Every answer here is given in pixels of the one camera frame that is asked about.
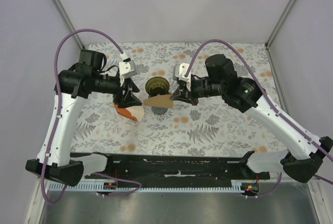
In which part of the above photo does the aluminium frame post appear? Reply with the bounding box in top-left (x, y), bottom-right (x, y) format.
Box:
top-left (265, 0), bottom-right (297, 49)
top-left (36, 0), bottom-right (86, 50)

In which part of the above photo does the dark glass dripper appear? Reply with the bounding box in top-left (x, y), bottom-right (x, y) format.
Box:
top-left (145, 77), bottom-right (170, 97)

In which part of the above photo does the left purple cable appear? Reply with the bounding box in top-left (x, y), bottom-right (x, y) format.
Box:
top-left (41, 29), bottom-right (143, 205)

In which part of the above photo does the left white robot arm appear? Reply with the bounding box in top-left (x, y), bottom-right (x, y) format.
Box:
top-left (25, 49), bottom-right (144, 186)

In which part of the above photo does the white slotted cable duct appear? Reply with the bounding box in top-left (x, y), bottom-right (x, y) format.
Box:
top-left (48, 179), bottom-right (248, 192)

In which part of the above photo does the orange coffee filter box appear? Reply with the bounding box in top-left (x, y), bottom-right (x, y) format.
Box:
top-left (114, 104), bottom-right (145, 122)

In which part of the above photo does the right aluminium frame post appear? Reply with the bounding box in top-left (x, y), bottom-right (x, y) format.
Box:
top-left (265, 0), bottom-right (297, 49)

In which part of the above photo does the purple cable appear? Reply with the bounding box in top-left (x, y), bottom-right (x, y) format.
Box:
top-left (186, 39), bottom-right (333, 200)
top-left (41, 29), bottom-right (143, 205)

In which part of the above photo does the black mounting base plate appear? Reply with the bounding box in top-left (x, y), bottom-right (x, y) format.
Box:
top-left (101, 154), bottom-right (270, 186)

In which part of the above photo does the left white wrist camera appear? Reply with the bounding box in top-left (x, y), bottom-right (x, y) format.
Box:
top-left (119, 60), bottom-right (137, 86)

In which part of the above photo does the brown paper coffee filter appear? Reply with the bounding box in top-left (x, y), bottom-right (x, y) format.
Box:
top-left (143, 94), bottom-right (174, 108)

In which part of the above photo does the left aluminium frame post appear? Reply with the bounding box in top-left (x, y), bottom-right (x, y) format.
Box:
top-left (36, 0), bottom-right (86, 50)

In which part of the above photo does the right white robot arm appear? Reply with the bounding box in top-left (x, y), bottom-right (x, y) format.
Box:
top-left (171, 54), bottom-right (332, 183)

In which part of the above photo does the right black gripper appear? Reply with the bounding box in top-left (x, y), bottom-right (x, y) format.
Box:
top-left (171, 74), bottom-right (225, 106)

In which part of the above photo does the floral patterned table mat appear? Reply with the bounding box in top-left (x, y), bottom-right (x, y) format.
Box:
top-left (68, 42), bottom-right (283, 158)

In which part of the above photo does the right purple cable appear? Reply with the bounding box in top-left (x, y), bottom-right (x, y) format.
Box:
top-left (186, 39), bottom-right (333, 200)

